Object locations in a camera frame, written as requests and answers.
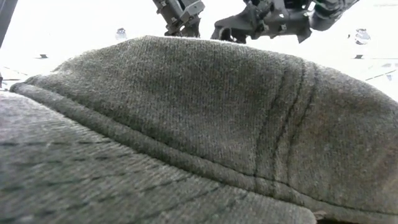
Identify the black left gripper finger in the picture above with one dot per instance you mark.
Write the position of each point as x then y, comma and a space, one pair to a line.
183, 30

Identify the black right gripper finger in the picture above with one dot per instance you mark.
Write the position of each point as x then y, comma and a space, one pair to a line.
227, 29

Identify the dark grey baseball cap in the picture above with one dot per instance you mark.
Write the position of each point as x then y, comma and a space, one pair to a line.
199, 130

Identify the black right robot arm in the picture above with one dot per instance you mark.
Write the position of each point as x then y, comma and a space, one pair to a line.
329, 14

